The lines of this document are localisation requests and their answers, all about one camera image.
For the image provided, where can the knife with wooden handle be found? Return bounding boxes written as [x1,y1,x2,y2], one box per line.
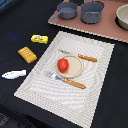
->
[58,49,98,62]

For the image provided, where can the round wooden plate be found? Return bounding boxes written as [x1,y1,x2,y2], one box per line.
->
[56,55,83,78]

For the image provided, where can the red toy tomato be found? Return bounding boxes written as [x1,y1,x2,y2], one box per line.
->
[57,58,69,72]

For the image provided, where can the fork with wooden handle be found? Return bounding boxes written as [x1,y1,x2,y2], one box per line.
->
[44,72,86,89]

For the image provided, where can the woven beige placemat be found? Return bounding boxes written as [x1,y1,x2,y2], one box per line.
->
[14,31,114,128]

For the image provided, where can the white toy fish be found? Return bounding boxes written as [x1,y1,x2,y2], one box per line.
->
[2,70,27,80]

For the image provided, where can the yellow butter box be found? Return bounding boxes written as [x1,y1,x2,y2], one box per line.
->
[31,35,48,44]

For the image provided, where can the grey saucepan with handle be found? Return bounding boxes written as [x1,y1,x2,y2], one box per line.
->
[49,2,77,21]

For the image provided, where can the orange toy bread loaf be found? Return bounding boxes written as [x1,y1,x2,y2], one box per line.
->
[18,47,37,63]

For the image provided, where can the grey cooking pot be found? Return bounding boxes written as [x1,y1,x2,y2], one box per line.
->
[81,1,103,24]

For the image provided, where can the cream bowl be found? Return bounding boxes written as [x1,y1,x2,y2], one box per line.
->
[116,4,128,30]

